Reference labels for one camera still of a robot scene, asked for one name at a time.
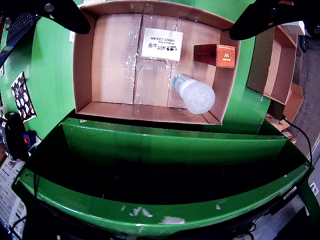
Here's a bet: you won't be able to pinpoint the white bottle translucent cap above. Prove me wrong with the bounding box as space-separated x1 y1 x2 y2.
171 73 216 115

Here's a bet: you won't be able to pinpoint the blue red small package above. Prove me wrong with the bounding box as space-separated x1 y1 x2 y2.
23 129 38 149

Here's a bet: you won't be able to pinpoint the shallow cardboard tray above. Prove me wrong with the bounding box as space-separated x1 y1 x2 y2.
72 0 242 126

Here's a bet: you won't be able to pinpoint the tall white product box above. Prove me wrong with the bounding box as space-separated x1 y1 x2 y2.
281 21 306 36

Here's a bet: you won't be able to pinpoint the divided cardboard box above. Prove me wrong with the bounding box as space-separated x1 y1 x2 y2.
246 23 305 123

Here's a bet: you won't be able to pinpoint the printed white paper sheet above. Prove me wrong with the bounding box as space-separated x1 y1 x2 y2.
0 157 28 226

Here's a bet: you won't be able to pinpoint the cow print hand cream box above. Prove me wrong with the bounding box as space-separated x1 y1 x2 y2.
141 27 184 62

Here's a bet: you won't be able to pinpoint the green metal shelf rack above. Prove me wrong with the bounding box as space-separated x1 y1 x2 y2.
11 109 320 240

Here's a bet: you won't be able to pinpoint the dark red carton box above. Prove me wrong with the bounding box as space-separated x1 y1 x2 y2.
193 43 237 69

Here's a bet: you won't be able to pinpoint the black hanging power cable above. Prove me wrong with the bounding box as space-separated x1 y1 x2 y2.
282 117 314 166

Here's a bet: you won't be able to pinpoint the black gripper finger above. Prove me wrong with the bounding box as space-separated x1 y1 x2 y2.
0 0 91 35
229 0 320 41

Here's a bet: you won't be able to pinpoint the black keyboard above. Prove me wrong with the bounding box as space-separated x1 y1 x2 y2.
0 12 38 68

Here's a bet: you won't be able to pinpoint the black picture sticker sheet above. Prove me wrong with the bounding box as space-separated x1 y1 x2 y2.
10 71 38 123

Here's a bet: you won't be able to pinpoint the black rounded device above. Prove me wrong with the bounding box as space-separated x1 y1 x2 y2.
4 112 29 161

